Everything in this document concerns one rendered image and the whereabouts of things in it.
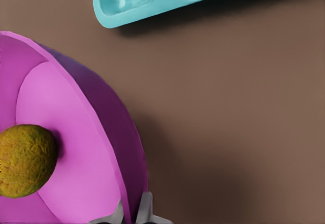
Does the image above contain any greenish orange fruit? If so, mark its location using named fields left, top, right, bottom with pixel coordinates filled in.
left=0, top=124, right=58, bottom=199

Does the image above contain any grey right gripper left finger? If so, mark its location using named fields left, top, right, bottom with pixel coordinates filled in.
left=88, top=198, right=125, bottom=224

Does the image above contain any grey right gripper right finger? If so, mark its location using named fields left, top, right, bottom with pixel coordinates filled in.
left=136, top=190, right=173, bottom=224

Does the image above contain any pink round plate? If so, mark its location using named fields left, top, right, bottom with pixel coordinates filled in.
left=0, top=30, right=149, bottom=224

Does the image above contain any teal rectangular tray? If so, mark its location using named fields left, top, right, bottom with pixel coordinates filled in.
left=90, top=0, right=265, bottom=29

